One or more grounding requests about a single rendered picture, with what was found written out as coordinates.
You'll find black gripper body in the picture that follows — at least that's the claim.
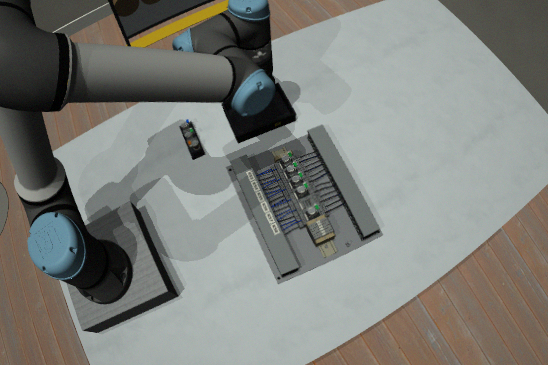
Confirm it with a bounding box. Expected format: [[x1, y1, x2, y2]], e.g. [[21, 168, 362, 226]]
[[242, 39, 275, 84]]

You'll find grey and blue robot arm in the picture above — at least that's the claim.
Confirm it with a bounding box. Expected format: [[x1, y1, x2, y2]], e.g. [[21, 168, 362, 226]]
[[0, 0, 276, 304]]

